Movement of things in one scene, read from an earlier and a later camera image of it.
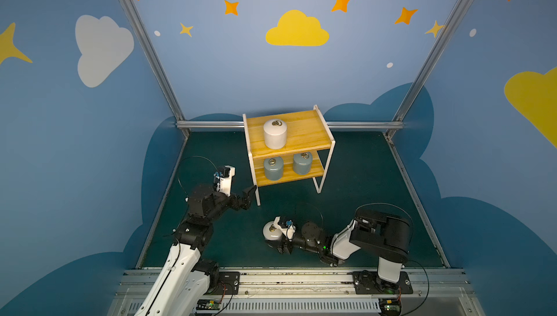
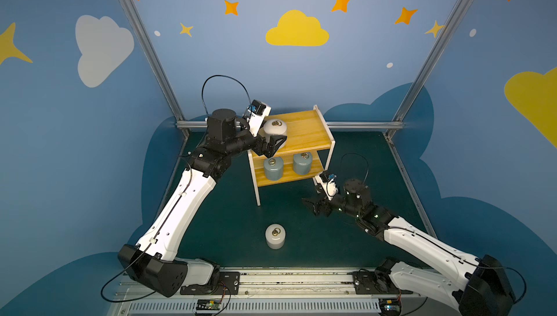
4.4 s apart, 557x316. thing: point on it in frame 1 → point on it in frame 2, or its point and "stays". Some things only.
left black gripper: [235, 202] → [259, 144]
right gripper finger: [286, 248] → [318, 208]
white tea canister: [270, 232] stays
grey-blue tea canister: [273, 167] stays
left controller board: [208, 304] stays
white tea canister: [275, 133] stays
